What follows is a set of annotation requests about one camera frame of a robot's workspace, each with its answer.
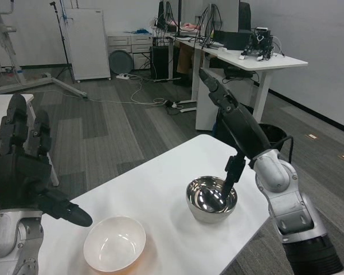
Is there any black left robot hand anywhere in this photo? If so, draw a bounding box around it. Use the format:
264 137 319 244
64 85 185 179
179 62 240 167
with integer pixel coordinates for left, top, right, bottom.
0 93 93 229

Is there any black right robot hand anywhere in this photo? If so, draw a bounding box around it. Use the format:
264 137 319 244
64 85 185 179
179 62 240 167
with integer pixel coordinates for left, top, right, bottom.
199 68 272 202

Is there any metal bowl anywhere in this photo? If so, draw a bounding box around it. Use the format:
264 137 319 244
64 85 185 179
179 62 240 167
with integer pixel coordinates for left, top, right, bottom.
185 176 239 225

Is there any white ceramic bowl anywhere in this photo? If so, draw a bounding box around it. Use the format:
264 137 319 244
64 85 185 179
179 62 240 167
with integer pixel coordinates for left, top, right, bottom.
83 215 147 273

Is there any black trash bin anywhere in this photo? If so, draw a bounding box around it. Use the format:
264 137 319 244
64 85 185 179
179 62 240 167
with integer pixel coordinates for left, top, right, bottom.
257 123 288 150

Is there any black under-desk power box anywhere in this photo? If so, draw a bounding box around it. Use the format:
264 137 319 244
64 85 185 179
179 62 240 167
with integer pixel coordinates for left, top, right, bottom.
222 66 255 79

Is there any long white office desk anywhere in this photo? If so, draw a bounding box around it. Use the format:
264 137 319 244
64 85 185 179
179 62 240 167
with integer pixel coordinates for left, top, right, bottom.
159 30 309 131

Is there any black floor power strip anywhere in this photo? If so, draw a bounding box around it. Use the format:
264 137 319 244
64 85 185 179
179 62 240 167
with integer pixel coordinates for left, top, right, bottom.
163 99 182 109

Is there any small black desktop robot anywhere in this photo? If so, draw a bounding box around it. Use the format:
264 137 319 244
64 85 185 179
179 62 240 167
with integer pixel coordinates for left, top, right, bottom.
240 26 275 62

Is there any black box on desk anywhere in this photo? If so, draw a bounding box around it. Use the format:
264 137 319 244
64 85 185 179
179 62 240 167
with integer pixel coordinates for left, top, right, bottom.
213 29 253 50

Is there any brown cardboard box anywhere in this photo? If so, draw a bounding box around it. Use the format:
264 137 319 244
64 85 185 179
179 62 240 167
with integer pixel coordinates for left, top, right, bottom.
175 44 196 76

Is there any black computer tower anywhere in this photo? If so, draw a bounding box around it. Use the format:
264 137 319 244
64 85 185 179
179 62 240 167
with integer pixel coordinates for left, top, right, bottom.
149 45 173 81

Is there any black office chair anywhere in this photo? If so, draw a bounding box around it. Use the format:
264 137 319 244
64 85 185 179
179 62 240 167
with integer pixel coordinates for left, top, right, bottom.
238 2 252 32

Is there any pink object on desk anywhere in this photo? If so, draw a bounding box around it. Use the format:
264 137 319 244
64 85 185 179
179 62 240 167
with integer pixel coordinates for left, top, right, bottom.
181 22 204 31

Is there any grey desk partition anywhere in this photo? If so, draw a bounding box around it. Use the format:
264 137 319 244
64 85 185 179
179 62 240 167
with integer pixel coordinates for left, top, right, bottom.
161 0 240 33

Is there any black upright pole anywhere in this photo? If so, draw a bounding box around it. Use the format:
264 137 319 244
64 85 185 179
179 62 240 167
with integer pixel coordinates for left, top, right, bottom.
174 0 187 38

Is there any grey drawer cabinet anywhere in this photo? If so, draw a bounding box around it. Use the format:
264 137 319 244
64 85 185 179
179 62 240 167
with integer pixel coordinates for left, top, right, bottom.
107 32 155 71

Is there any grey round tray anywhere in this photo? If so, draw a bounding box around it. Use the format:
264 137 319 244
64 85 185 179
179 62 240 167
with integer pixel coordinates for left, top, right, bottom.
108 49 134 76

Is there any black tripod stand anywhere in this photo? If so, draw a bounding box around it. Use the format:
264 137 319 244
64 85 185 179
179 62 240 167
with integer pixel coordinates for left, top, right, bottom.
49 1 76 84

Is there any white tall cabinet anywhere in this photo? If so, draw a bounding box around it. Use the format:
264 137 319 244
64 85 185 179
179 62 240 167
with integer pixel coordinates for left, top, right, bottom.
58 8 112 84

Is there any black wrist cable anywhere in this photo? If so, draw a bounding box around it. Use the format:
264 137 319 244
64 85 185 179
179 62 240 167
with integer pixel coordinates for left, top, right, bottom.
270 136 295 164

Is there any white floor cable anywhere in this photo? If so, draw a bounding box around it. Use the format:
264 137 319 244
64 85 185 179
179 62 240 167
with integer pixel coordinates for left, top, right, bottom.
88 78 165 107

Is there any white gantry frame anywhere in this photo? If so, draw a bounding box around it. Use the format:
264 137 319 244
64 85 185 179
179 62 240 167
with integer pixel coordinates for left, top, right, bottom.
0 0 90 102

